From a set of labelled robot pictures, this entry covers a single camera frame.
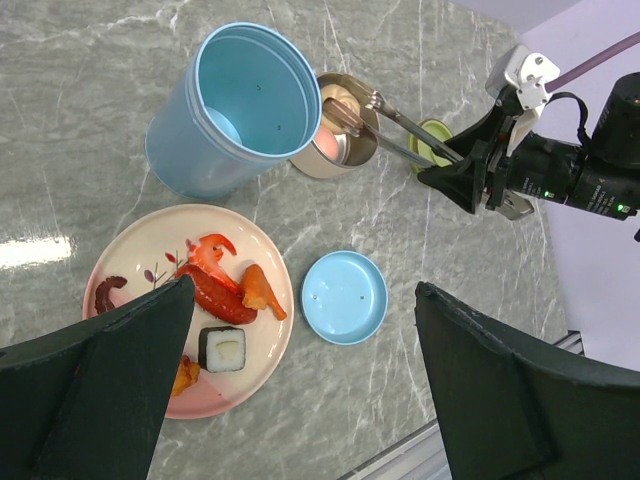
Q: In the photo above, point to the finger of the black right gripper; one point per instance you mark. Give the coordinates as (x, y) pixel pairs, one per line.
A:
(482, 139)
(460, 184)

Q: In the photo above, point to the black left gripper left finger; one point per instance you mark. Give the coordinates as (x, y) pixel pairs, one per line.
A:
(88, 401)

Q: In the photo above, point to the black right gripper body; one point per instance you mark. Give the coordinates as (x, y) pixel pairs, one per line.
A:
(511, 179)

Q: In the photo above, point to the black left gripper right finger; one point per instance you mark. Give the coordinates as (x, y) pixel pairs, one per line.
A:
(511, 406)

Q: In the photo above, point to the orange toy chicken wing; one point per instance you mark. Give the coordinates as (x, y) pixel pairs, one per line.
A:
(187, 375)

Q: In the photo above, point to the pink toy egg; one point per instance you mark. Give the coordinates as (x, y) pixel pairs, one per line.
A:
(332, 146)

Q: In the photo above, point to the toy sushi roll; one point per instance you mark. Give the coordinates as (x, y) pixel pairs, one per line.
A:
(222, 349)

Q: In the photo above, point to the steel food tongs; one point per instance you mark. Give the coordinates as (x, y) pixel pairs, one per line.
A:
(396, 143)

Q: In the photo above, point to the cream toy steamed bun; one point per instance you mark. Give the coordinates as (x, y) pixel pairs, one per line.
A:
(342, 95)

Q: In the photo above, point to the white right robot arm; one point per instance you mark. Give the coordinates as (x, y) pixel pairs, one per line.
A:
(598, 174)

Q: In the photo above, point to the tall blue lunch container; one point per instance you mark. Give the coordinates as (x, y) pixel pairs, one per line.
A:
(247, 101)

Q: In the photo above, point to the green round lid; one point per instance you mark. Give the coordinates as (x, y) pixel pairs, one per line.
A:
(437, 129)

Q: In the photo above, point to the purple toy octopus tentacle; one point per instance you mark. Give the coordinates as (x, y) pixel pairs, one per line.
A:
(103, 302)

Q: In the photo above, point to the beige steel inner bowl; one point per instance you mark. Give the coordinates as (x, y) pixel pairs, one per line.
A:
(360, 148)

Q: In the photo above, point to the pink and cream plate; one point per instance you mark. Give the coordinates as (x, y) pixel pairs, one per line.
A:
(148, 253)

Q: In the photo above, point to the red toy sausage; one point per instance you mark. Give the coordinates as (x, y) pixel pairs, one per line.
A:
(216, 299)

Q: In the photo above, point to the red toy shrimp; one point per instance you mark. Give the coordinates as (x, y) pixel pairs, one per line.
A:
(206, 254)

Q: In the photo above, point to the orange toy drumstick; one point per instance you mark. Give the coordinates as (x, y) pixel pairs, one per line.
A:
(258, 293)

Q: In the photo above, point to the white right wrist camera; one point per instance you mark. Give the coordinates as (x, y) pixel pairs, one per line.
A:
(527, 73)

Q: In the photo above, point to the aluminium mounting rail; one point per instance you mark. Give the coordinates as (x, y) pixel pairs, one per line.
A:
(420, 455)

